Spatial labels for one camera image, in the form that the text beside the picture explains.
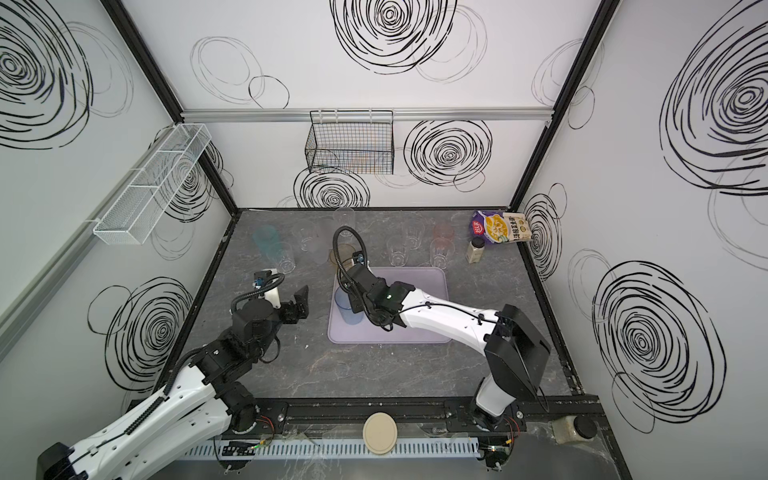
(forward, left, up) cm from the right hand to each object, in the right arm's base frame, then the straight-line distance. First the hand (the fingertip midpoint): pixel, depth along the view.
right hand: (354, 290), depth 82 cm
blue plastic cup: (-8, +1, +5) cm, 10 cm away
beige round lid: (-32, -8, -6) cm, 34 cm away
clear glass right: (+22, -27, -12) cm, 37 cm away
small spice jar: (+20, -38, -6) cm, 43 cm away
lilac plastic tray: (+11, -25, -13) cm, 30 cm away
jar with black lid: (-31, -51, -5) cm, 60 cm away
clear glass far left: (+17, +26, -11) cm, 33 cm away
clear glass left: (+28, +21, -11) cm, 36 cm away
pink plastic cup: (+30, -29, -9) cm, 42 cm away
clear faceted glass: (+23, -12, -11) cm, 28 cm away
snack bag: (+34, -51, -11) cm, 63 cm away
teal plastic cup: (+24, +34, -9) cm, 42 cm away
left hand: (-2, +15, +5) cm, 16 cm away
